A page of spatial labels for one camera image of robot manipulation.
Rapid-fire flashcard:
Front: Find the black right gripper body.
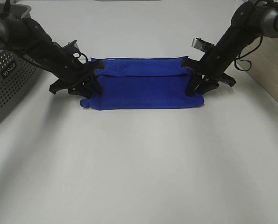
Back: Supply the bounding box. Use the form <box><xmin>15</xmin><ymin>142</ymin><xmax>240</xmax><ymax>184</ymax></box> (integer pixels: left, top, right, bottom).
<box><xmin>180</xmin><ymin>45</ymin><xmax>236</xmax><ymax>87</ymax></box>

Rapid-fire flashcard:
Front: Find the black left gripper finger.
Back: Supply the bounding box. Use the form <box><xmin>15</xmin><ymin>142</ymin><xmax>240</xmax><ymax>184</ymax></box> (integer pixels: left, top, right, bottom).
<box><xmin>84</xmin><ymin>76</ymin><xmax>102</xmax><ymax>95</ymax></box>
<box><xmin>68</xmin><ymin>83</ymin><xmax>92</xmax><ymax>98</ymax></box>

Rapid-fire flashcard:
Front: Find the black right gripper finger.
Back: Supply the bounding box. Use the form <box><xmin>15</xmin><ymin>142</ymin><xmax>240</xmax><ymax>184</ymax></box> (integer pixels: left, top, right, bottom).
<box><xmin>185</xmin><ymin>72</ymin><xmax>203</xmax><ymax>96</ymax></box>
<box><xmin>197</xmin><ymin>80</ymin><xmax>218</xmax><ymax>95</ymax></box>

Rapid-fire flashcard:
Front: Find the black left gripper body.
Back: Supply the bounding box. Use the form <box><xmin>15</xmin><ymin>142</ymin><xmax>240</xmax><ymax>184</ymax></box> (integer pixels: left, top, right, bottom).
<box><xmin>49</xmin><ymin>45</ymin><xmax>105</xmax><ymax>94</ymax></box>

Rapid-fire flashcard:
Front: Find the blue towel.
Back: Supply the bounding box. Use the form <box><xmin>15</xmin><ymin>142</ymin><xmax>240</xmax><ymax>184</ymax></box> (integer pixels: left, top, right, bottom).
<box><xmin>80</xmin><ymin>56</ymin><xmax>204</xmax><ymax>111</ymax></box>

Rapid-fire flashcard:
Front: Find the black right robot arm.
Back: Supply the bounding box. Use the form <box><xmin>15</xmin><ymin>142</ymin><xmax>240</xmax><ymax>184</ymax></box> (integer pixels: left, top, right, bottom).
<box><xmin>180</xmin><ymin>0</ymin><xmax>278</xmax><ymax>96</ymax></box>

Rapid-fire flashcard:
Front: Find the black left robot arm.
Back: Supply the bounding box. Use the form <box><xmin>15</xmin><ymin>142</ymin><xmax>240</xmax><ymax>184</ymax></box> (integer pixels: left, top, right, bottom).
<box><xmin>0</xmin><ymin>17</ymin><xmax>105</xmax><ymax>98</ymax></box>

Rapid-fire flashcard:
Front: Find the beige storage box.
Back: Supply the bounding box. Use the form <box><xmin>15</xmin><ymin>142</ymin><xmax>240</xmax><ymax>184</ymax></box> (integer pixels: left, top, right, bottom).
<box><xmin>237</xmin><ymin>37</ymin><xmax>278</xmax><ymax>102</ymax></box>

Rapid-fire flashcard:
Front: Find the grey perforated laundry basket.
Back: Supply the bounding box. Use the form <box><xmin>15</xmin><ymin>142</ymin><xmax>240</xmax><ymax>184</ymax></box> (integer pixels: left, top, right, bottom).
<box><xmin>0</xmin><ymin>0</ymin><xmax>42</xmax><ymax>123</ymax></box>

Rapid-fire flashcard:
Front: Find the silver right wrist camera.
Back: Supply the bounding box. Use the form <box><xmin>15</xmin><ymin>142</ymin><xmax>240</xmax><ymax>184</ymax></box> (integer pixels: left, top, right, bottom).
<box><xmin>192</xmin><ymin>38</ymin><xmax>214</xmax><ymax>53</ymax></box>

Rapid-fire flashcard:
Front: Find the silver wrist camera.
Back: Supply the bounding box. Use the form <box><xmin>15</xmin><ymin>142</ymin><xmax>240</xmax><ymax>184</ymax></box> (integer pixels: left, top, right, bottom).
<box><xmin>63</xmin><ymin>40</ymin><xmax>81</xmax><ymax>55</ymax></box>
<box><xmin>192</xmin><ymin>38</ymin><xmax>214</xmax><ymax>53</ymax></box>

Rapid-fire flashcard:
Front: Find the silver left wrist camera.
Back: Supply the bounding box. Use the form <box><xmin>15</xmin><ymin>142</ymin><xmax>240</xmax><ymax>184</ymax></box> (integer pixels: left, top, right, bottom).
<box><xmin>63</xmin><ymin>40</ymin><xmax>81</xmax><ymax>55</ymax></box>

